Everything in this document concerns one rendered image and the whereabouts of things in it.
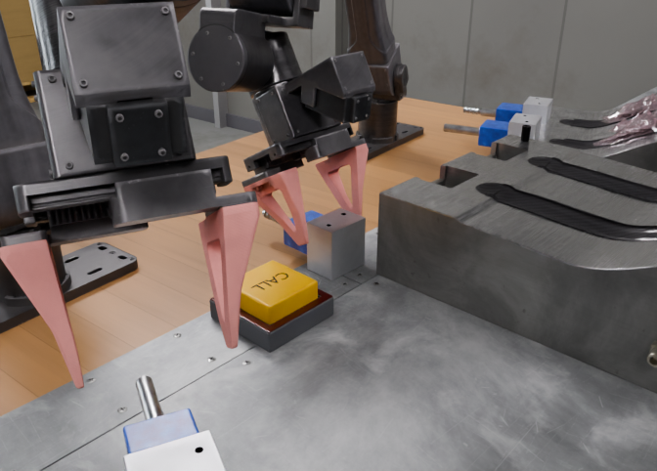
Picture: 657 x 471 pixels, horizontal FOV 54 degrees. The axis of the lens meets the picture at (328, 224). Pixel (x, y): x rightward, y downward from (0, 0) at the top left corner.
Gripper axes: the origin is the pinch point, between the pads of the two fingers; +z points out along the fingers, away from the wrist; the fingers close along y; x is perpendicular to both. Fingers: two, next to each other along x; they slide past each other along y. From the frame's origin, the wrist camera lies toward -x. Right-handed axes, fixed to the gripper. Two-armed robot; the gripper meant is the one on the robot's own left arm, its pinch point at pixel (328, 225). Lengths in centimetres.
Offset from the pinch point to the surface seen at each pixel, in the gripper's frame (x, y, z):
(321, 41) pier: 176, 188, -72
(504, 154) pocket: -6.8, 23.6, 0.1
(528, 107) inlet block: 0.9, 45.6, -4.3
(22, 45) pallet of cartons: 384, 130, -164
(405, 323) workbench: -8.9, -3.2, 10.2
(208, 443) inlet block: -15.2, -27.2, 7.7
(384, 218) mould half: -6.0, 1.9, 1.1
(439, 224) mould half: -12.1, 2.1, 3.0
